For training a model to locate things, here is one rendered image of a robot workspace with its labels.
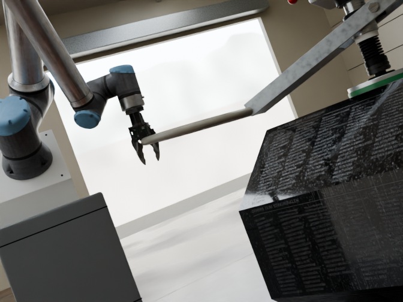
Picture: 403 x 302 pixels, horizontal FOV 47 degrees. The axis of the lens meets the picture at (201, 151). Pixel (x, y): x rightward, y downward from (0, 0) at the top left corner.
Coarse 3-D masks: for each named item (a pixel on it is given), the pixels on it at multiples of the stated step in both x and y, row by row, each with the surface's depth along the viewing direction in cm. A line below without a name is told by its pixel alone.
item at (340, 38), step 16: (384, 0) 131; (400, 0) 139; (352, 16) 136; (368, 16) 134; (384, 16) 142; (336, 32) 139; (352, 32) 137; (320, 48) 142; (336, 48) 140; (304, 64) 146; (320, 64) 148; (288, 80) 149; (304, 80) 157; (256, 96) 156; (272, 96) 153; (256, 112) 157
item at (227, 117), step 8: (232, 112) 153; (240, 112) 154; (248, 112) 156; (200, 120) 151; (208, 120) 150; (216, 120) 151; (224, 120) 151; (232, 120) 193; (176, 128) 152; (184, 128) 151; (192, 128) 151; (200, 128) 151; (152, 136) 159; (160, 136) 156; (168, 136) 154; (176, 136) 154; (144, 144) 167
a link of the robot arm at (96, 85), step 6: (96, 78) 175; (102, 78) 172; (90, 84) 173; (96, 84) 172; (102, 84) 171; (96, 90) 170; (102, 90) 171; (108, 90) 171; (108, 96) 174; (114, 96) 174
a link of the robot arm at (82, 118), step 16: (16, 0) 134; (32, 0) 137; (16, 16) 138; (32, 16) 139; (32, 32) 141; (48, 32) 143; (48, 48) 145; (64, 48) 150; (48, 64) 149; (64, 64) 150; (64, 80) 153; (80, 80) 157; (80, 96) 158; (96, 96) 167; (80, 112) 160; (96, 112) 163
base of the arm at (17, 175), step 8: (40, 144) 176; (32, 152) 173; (40, 152) 176; (48, 152) 181; (8, 160) 172; (16, 160) 171; (24, 160) 172; (32, 160) 174; (40, 160) 177; (48, 160) 180; (8, 168) 175; (16, 168) 173; (24, 168) 174; (32, 168) 175; (40, 168) 177; (8, 176) 177; (16, 176) 175; (24, 176) 175; (32, 176) 176
